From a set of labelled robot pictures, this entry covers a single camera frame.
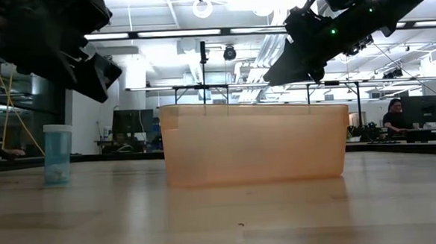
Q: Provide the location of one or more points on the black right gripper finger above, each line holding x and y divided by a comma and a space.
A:
318, 75
288, 69

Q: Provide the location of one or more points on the tall black metal frame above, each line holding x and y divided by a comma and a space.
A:
332, 82

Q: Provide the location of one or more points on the black table edge rail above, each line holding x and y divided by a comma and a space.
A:
122, 156

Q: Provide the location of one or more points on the black metal frame stand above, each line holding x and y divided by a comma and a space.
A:
201, 87

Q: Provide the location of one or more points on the blue pill bottle white cap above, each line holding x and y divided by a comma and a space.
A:
57, 156

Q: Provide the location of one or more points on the large black computer monitor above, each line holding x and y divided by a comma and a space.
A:
424, 109

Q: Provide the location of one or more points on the round black hanging camera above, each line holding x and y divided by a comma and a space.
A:
229, 53

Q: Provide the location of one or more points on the overhead LED light bar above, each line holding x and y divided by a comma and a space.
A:
179, 33

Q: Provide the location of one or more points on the black vertical pole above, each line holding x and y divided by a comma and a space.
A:
203, 74

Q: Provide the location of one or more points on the black camera on frame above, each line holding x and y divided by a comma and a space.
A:
360, 46

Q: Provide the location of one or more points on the green potted plants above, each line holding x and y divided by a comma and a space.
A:
368, 132

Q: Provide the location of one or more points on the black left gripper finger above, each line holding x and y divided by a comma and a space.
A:
98, 77

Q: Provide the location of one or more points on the yellow pole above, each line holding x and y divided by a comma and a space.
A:
23, 124

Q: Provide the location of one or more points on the translucent orange plastic basket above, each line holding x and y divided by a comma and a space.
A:
254, 146

